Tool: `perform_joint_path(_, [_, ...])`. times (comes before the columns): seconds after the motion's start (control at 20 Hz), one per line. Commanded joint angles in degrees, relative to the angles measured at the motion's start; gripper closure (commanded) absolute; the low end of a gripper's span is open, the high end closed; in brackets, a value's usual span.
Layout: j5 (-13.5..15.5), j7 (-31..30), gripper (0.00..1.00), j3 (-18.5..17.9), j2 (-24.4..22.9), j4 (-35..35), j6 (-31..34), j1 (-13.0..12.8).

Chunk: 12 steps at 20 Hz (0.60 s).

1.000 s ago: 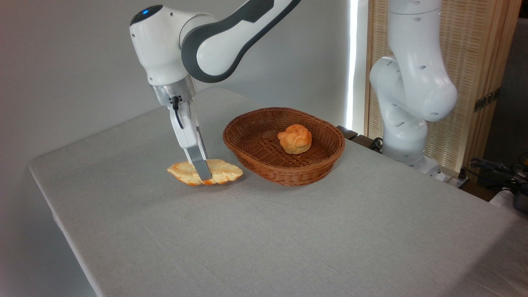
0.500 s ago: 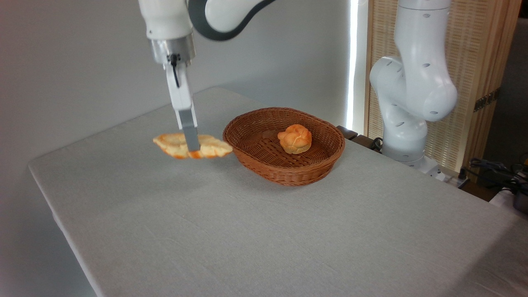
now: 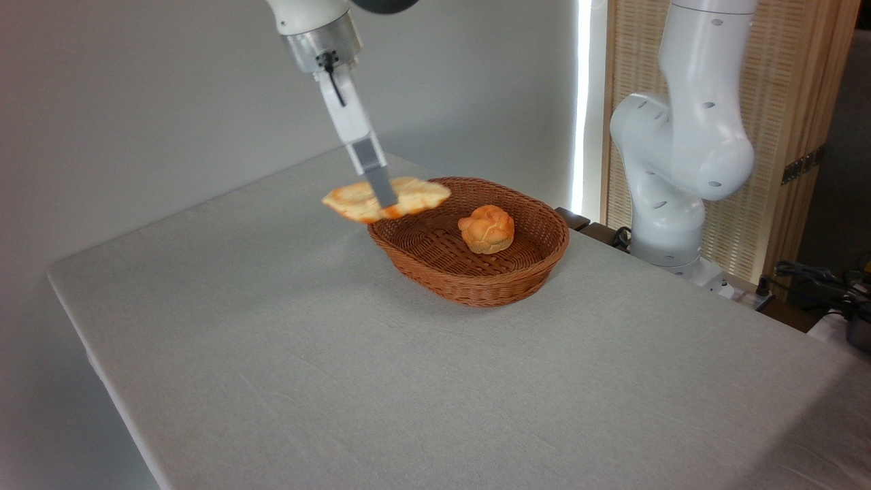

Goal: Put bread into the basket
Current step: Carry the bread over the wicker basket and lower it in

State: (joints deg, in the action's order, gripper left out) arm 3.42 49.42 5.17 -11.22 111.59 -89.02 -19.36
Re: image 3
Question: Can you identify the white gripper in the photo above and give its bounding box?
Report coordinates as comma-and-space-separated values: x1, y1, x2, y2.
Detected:
312, 64, 399, 209

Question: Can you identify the round golden bread roll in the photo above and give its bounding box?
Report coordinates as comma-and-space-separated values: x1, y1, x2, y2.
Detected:
457, 204, 516, 256

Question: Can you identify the brown wicker basket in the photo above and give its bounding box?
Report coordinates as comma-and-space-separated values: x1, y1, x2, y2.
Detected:
367, 176, 572, 308

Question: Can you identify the dark brown wooden table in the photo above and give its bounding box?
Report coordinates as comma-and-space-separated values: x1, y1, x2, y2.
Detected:
555, 206, 828, 334

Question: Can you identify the grey tablecloth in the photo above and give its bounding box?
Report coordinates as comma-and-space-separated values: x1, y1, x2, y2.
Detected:
46, 146, 871, 490

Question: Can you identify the wooden slatted folding screen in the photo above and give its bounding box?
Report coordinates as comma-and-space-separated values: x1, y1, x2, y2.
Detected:
599, 0, 862, 301

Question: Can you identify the dark metal screen hinge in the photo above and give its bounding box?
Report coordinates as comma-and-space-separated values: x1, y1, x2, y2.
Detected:
780, 146, 827, 186

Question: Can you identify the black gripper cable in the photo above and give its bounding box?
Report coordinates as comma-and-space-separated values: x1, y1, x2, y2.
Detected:
319, 50, 347, 108

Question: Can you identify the black cable bundle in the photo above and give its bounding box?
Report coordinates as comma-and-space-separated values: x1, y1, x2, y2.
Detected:
757, 259, 871, 322

